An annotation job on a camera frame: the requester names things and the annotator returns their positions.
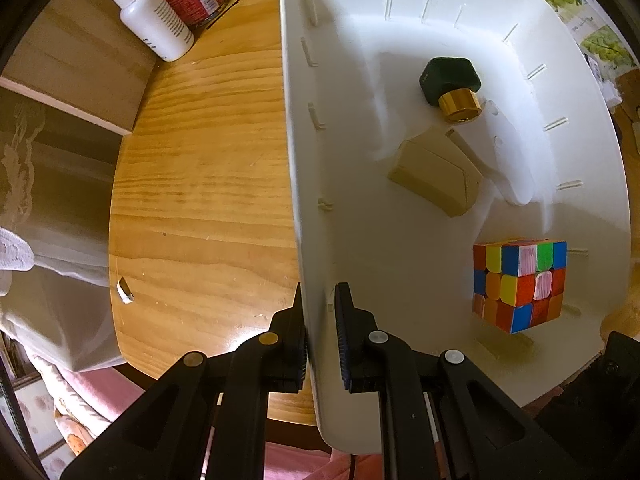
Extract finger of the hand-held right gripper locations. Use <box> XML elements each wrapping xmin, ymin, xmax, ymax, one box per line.
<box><xmin>597</xmin><ymin>329</ymin><xmax>640</xmax><ymax>413</ymax></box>

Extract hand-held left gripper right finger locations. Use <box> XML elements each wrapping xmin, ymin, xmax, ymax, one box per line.
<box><xmin>334</xmin><ymin>282</ymin><xmax>583</xmax><ymax>480</ymax></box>

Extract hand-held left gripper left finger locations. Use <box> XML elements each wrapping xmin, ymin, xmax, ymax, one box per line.
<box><xmin>59</xmin><ymin>280</ymin><xmax>307</xmax><ymax>480</ymax></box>

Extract multicoloured puzzle cube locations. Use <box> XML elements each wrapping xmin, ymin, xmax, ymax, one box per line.
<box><xmin>471</xmin><ymin>236</ymin><xmax>569</xmax><ymax>335</ymax></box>

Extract white plastic tray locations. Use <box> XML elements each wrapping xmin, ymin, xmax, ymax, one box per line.
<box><xmin>278</xmin><ymin>0</ymin><xmax>630</xmax><ymax>455</ymax></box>

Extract beige cardboard box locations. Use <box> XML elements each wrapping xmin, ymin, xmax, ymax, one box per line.
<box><xmin>387</xmin><ymin>127</ymin><xmax>485</xmax><ymax>218</ymax></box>

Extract white handheld device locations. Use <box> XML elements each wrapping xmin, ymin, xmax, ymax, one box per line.
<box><xmin>445</xmin><ymin>100</ymin><xmax>538</xmax><ymax>206</ymax></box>

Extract green bottle with gold cap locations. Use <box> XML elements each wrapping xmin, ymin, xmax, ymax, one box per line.
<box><xmin>419</xmin><ymin>56</ymin><xmax>484</xmax><ymax>124</ymax></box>

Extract white spray bottle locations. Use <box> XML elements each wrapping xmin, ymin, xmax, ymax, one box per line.
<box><xmin>105</xmin><ymin>0</ymin><xmax>196</xmax><ymax>62</ymax></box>

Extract wooden desk hutch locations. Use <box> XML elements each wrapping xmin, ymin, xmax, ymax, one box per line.
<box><xmin>0</xmin><ymin>0</ymin><xmax>161</xmax><ymax>136</ymax></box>

